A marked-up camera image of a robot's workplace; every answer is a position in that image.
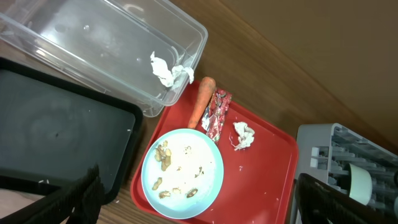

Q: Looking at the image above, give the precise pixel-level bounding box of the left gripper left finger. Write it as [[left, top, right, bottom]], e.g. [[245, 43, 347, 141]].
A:
[[0, 164, 106, 224]]

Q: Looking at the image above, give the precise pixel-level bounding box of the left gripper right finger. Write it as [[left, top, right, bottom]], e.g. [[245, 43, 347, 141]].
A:
[[295, 173, 397, 224]]

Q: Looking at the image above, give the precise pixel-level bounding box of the green bowl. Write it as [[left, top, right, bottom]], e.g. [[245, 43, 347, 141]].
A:
[[343, 164, 373, 205]]

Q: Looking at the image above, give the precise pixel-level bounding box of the white tissue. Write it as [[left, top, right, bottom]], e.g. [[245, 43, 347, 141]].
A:
[[150, 51, 194, 90], [229, 121, 255, 151]]

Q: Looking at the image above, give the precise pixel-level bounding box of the light blue plate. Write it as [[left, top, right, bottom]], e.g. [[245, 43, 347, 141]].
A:
[[141, 128, 224, 220]]

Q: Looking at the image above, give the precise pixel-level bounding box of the red snack wrapper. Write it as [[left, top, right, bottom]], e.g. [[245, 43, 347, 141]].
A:
[[201, 88, 232, 145]]

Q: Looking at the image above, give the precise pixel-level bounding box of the orange carrot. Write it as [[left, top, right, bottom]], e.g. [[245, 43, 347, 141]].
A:
[[188, 77, 216, 129]]

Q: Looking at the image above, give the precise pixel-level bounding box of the grey dishwasher rack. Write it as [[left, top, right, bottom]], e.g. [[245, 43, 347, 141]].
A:
[[290, 123, 397, 223]]

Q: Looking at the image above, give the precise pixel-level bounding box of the red serving tray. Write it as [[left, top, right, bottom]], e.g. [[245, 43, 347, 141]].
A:
[[130, 79, 299, 224]]

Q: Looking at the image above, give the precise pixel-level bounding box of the black tray bin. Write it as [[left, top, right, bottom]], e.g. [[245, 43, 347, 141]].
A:
[[1, 58, 144, 203]]

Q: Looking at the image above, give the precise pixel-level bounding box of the white tissue in bin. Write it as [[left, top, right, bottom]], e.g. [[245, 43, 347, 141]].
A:
[[150, 51, 194, 90]]

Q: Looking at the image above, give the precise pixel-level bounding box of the clear plastic bin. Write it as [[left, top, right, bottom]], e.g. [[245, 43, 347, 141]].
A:
[[1, 0, 208, 117]]

